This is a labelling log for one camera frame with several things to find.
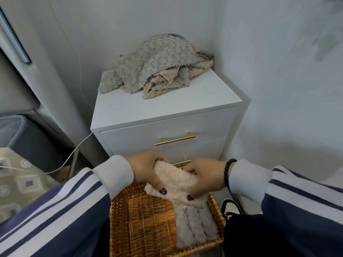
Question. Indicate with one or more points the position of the person's left hand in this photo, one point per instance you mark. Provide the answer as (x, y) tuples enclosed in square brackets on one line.
[(142, 168)]

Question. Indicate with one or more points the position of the person's right hand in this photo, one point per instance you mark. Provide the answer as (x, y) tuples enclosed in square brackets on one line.
[(211, 175)]

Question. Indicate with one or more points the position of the single beige towel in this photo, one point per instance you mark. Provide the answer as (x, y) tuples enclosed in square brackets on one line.
[(177, 182)]

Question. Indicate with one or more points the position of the single grey towel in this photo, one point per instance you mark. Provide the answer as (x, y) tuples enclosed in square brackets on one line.
[(197, 224), (209, 222), (184, 230)]

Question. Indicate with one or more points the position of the orange wicker basket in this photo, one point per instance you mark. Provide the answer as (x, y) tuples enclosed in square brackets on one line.
[(144, 224)]

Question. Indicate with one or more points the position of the pile of beige grey towels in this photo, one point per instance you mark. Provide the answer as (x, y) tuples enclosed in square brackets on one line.
[(155, 61)]

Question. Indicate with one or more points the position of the person's right forearm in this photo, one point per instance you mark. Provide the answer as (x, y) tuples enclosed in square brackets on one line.
[(294, 206)]

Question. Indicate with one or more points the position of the person's left forearm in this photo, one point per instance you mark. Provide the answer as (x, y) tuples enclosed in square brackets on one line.
[(61, 211)]

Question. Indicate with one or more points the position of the person's right shoe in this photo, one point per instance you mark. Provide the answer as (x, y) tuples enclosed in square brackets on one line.
[(230, 208)]

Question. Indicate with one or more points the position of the white nightstand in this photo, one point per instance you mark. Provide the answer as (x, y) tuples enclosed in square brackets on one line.
[(128, 141)]

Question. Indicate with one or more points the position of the patterned beige bedspread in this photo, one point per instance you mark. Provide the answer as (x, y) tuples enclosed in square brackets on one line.
[(21, 190)]

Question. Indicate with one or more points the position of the grey padded headboard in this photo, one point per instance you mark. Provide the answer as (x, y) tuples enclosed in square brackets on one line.
[(13, 88)]

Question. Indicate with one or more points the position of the silver headboard trim strip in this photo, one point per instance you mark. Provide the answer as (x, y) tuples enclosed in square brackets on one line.
[(14, 37)]

